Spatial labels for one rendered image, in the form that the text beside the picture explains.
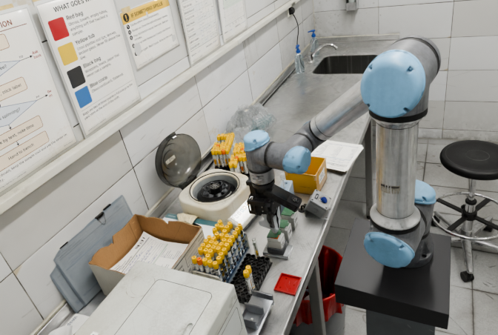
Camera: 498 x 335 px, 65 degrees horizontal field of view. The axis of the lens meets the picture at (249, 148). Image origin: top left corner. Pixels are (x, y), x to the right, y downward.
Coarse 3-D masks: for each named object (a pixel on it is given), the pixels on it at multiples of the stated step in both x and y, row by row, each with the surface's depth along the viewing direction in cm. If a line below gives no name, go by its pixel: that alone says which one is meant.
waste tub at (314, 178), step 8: (312, 160) 164; (320, 160) 162; (312, 168) 166; (320, 168) 155; (288, 176) 157; (296, 176) 155; (304, 176) 153; (312, 176) 152; (320, 176) 156; (296, 184) 157; (304, 184) 155; (312, 184) 154; (320, 184) 157; (296, 192) 159; (304, 192) 158; (312, 192) 156
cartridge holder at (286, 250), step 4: (284, 244) 131; (268, 248) 130; (272, 248) 130; (276, 248) 129; (284, 248) 130; (288, 248) 132; (292, 248) 132; (264, 252) 132; (268, 252) 131; (272, 252) 131; (276, 252) 130; (280, 252) 129; (284, 252) 130; (288, 252) 130; (276, 256) 130; (280, 256) 130; (284, 256) 129; (288, 256) 129
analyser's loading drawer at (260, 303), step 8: (256, 296) 113; (264, 296) 112; (272, 296) 111; (248, 304) 108; (256, 304) 111; (264, 304) 111; (272, 304) 112; (248, 312) 109; (256, 312) 108; (264, 312) 107; (248, 320) 103; (256, 320) 107; (264, 320) 106; (248, 328) 105; (256, 328) 104
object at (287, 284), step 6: (282, 276) 123; (288, 276) 123; (294, 276) 122; (276, 282) 121; (282, 282) 121; (288, 282) 121; (294, 282) 120; (300, 282) 120; (276, 288) 120; (282, 288) 119; (288, 288) 119; (294, 288) 118; (288, 294) 117; (294, 294) 116
